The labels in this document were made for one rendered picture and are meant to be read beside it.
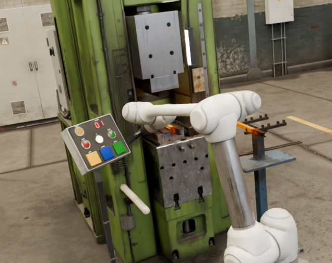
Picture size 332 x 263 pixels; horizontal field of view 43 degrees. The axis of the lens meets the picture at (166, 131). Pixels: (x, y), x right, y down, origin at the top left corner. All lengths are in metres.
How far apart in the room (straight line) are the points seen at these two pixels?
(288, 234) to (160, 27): 1.51
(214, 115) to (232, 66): 7.96
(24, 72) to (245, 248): 6.66
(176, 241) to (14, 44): 5.61
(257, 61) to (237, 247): 8.26
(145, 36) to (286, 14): 7.42
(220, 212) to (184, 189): 0.57
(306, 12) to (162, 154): 8.00
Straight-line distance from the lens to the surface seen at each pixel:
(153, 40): 2.75
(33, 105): 8.08
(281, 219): 1.92
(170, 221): 3.03
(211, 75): 3.12
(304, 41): 10.44
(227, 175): 1.72
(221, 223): 3.50
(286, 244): 1.94
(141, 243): 3.24
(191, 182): 2.99
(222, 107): 1.67
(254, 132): 2.75
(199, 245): 3.23
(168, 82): 2.81
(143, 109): 2.09
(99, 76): 2.79
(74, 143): 2.46
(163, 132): 2.85
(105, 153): 2.52
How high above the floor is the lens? 1.78
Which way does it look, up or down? 16 degrees down
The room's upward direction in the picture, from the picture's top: 7 degrees counter-clockwise
